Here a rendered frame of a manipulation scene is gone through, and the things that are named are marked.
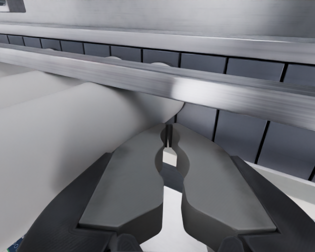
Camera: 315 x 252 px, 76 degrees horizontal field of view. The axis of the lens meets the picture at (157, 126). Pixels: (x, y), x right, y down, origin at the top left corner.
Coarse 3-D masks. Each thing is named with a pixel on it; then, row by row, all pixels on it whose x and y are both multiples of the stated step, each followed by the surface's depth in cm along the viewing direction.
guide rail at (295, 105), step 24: (0, 48) 15; (24, 48) 14; (72, 72) 12; (96, 72) 11; (120, 72) 10; (144, 72) 9; (168, 72) 9; (192, 72) 9; (168, 96) 9; (192, 96) 9; (216, 96) 8; (240, 96) 8; (264, 96) 7; (288, 96) 7; (312, 96) 6; (288, 120) 7; (312, 120) 7
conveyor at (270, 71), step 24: (72, 48) 23; (96, 48) 21; (120, 48) 19; (144, 48) 22; (216, 72) 16; (240, 72) 15; (264, 72) 14; (288, 72) 13; (312, 72) 13; (168, 120) 20; (192, 120) 19; (216, 120) 18; (240, 120) 16; (264, 120) 15; (240, 144) 17; (264, 144) 16; (288, 144) 15; (312, 144) 14; (288, 168) 16; (312, 168) 15
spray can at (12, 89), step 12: (36, 72) 13; (48, 72) 14; (0, 84) 11; (12, 84) 12; (24, 84) 12; (36, 84) 12; (48, 84) 13; (60, 84) 14; (72, 84) 14; (0, 96) 11; (12, 96) 11; (24, 96) 12; (36, 96) 12
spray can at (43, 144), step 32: (160, 64) 17; (64, 96) 10; (96, 96) 10; (128, 96) 12; (0, 128) 7; (32, 128) 8; (64, 128) 8; (96, 128) 9; (128, 128) 11; (0, 160) 6; (32, 160) 7; (64, 160) 8; (0, 192) 6; (32, 192) 7; (0, 224) 6
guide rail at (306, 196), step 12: (168, 144) 18; (168, 156) 17; (276, 180) 14; (288, 180) 14; (288, 192) 13; (300, 192) 13; (312, 192) 13; (300, 204) 13; (312, 204) 13; (312, 216) 13
